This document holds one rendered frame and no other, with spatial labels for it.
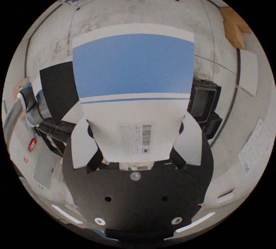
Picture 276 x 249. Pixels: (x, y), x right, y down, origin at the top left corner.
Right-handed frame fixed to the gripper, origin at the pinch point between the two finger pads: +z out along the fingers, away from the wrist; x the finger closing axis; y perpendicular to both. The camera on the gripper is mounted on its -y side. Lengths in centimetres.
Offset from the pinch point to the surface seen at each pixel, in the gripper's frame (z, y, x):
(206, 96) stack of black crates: 62, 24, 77
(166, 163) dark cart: 68, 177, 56
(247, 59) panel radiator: 68, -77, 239
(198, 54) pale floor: 111, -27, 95
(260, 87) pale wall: 22, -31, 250
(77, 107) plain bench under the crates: 41, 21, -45
